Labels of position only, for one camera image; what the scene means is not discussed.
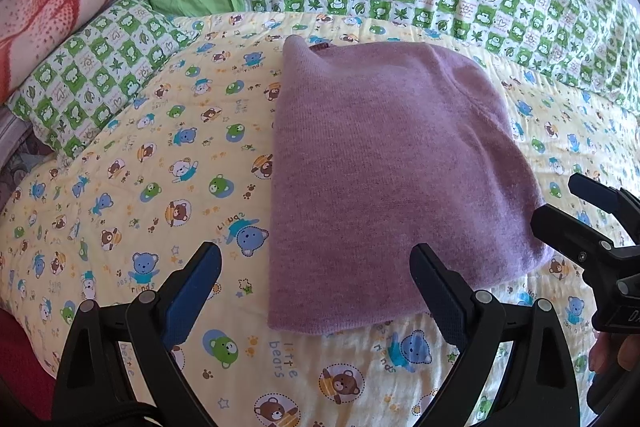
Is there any red cloth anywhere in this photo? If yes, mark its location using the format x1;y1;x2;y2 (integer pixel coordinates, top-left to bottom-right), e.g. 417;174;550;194
0;307;58;423

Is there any purple knit sweater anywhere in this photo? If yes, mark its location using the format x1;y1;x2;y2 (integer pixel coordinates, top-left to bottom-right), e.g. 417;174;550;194
267;34;561;338

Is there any grey patterned cloth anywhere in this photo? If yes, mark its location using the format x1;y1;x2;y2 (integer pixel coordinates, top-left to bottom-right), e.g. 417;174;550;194
0;107;58;188

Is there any green checked pillow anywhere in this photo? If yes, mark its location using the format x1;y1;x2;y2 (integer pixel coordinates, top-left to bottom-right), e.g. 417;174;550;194
7;0;201;160

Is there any yellow bear-print quilt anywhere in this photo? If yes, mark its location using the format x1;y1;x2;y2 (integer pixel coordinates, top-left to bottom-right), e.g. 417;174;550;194
0;9;640;427

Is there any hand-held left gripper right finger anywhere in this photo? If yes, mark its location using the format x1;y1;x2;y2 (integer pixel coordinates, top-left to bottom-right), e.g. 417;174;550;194
409;243;581;427

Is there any person's right hand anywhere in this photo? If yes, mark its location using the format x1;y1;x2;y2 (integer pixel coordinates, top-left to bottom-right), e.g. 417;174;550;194
588;333;640;376

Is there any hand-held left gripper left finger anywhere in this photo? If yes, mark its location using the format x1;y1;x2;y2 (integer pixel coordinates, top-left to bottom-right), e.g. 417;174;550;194
50;241;223;427

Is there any orange floral blanket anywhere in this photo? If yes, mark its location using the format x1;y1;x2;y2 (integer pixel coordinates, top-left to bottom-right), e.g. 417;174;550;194
0;0;153;105

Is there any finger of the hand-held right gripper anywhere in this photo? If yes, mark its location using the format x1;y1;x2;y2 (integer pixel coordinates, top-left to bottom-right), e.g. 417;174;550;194
568;173;640;228
531;204;640;280

